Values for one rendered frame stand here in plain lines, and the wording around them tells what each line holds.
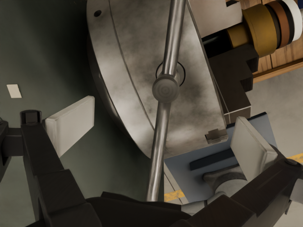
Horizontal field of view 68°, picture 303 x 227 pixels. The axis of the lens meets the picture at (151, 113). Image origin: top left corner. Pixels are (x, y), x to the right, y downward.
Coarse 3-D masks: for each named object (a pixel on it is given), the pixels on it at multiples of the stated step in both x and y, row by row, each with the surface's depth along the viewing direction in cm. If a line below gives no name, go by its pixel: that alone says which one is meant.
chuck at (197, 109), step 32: (128, 0) 27; (160, 0) 26; (128, 32) 26; (160, 32) 25; (192, 32) 24; (128, 64) 26; (160, 64) 28; (192, 64) 25; (192, 96) 26; (192, 128) 29; (224, 128) 30
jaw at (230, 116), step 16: (240, 48) 35; (224, 64) 35; (240, 64) 34; (256, 64) 35; (224, 80) 34; (240, 80) 33; (224, 96) 32; (240, 96) 32; (224, 112) 31; (240, 112) 31
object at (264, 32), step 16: (256, 16) 34; (272, 16) 34; (288, 16) 33; (224, 32) 40; (240, 32) 35; (256, 32) 34; (272, 32) 34; (288, 32) 34; (256, 48) 34; (272, 48) 35
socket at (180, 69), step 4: (180, 64) 25; (160, 68) 26; (176, 68) 26; (180, 68) 26; (156, 72) 26; (160, 72) 26; (180, 72) 26; (184, 72) 26; (156, 76) 26; (180, 76) 26; (184, 76) 26; (180, 80) 26; (180, 84) 26
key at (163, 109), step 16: (176, 0) 17; (176, 16) 17; (176, 32) 18; (176, 48) 18; (176, 64) 19; (160, 112) 20; (160, 128) 20; (160, 144) 21; (160, 160) 21; (160, 176) 21
